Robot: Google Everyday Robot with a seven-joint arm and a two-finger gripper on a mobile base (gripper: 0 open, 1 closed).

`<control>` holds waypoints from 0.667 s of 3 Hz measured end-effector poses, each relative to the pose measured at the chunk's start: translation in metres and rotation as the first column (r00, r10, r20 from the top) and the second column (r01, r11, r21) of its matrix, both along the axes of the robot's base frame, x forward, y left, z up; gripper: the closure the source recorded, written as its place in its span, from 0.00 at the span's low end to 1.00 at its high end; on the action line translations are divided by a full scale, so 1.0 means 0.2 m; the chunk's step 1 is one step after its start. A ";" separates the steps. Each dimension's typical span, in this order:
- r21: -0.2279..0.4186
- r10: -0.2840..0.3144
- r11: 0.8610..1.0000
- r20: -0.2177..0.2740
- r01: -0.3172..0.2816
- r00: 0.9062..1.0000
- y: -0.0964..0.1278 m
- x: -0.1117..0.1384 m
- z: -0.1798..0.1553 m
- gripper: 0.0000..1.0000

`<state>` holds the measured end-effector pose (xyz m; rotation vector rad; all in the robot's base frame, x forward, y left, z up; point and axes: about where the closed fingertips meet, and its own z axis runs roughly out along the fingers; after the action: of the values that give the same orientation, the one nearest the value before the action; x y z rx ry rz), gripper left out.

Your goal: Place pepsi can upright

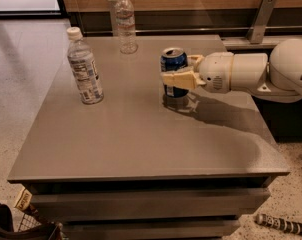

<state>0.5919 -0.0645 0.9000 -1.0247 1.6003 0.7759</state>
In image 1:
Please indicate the clear empty water bottle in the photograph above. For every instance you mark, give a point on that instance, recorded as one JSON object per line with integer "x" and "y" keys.
{"x": 126, "y": 28}

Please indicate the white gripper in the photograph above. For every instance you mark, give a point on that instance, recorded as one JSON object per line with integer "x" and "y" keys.
{"x": 215, "y": 71}

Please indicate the blue pepsi can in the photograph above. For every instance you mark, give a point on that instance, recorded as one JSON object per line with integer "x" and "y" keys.
{"x": 172, "y": 59}

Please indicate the labelled water bottle white cap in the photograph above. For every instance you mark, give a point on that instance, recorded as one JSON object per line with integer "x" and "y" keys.
{"x": 82, "y": 63}

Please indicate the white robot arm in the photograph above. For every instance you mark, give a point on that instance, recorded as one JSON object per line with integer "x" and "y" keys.
{"x": 275, "y": 77}

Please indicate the black white striped stick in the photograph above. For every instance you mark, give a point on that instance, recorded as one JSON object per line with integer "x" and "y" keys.
{"x": 279, "y": 224}

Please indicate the black wire basket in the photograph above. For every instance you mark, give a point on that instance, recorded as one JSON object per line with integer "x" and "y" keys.
{"x": 28, "y": 229}

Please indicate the grey metal wall bracket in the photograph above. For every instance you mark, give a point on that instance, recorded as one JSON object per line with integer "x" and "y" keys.
{"x": 256, "y": 32}

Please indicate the tan snack package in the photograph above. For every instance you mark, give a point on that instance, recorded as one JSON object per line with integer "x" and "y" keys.
{"x": 23, "y": 200}

